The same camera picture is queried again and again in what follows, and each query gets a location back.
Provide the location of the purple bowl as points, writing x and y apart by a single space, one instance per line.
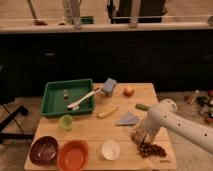
44 151

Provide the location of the white dish brush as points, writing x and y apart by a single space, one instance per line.
75 105

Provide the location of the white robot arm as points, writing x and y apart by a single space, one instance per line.
163 114

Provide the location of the green plastic cup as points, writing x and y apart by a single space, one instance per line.
65 122

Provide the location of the blue sponge block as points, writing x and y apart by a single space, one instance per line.
109 86

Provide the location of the green plastic tray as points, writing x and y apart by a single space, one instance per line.
54 104

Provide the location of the black office chair base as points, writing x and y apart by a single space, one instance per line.
5 98

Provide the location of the green cucumber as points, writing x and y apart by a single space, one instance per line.
142 107

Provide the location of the orange bowl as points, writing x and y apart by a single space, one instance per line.
73 156

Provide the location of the blue folded cloth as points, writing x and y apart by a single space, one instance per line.
128 119

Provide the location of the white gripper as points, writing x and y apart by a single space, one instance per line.
146 135

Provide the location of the small metal clip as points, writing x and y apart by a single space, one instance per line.
65 94

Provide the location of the bunch of dark grapes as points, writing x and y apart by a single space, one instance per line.
148 150

